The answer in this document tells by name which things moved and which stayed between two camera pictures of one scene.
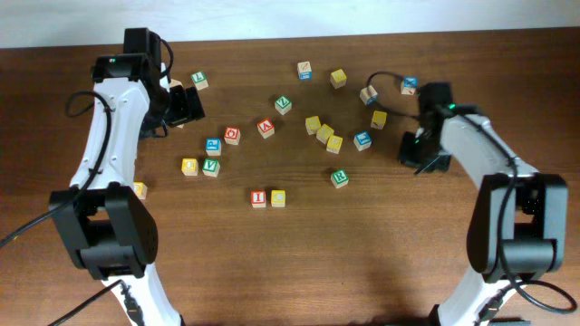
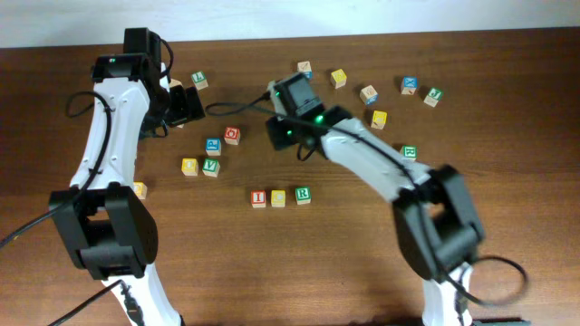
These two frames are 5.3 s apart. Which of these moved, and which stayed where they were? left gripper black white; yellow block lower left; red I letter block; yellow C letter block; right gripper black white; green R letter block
Moved: green R letter block; right gripper black white
Stayed: red I letter block; yellow C letter block; yellow block lower left; left gripper black white
